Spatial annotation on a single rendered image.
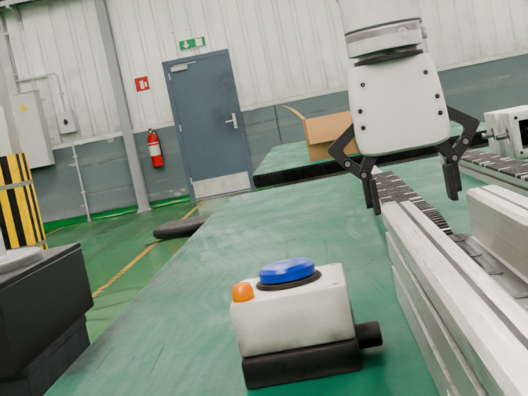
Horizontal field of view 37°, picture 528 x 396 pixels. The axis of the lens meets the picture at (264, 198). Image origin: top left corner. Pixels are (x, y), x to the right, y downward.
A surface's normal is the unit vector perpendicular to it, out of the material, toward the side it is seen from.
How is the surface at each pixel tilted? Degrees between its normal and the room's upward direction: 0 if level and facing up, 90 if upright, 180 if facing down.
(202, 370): 0
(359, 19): 90
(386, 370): 0
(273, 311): 90
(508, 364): 0
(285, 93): 90
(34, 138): 90
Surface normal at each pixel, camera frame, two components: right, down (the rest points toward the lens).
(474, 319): -0.20, -0.97
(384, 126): -0.09, 0.18
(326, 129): -0.15, -0.26
